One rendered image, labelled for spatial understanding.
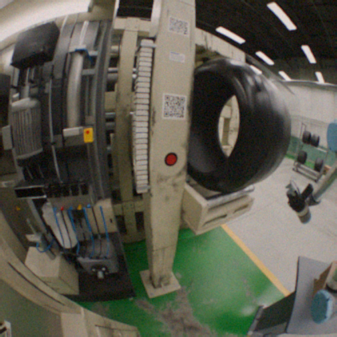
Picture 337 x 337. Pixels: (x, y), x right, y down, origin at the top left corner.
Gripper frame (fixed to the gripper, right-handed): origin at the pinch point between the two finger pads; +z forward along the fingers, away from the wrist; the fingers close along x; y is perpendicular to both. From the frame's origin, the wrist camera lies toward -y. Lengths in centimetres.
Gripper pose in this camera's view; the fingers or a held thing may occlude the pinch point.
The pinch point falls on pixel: (291, 181)
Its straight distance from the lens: 73.3
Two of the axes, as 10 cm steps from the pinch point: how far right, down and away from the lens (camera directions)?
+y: -4.6, 4.7, 7.5
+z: -7.6, -6.5, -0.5
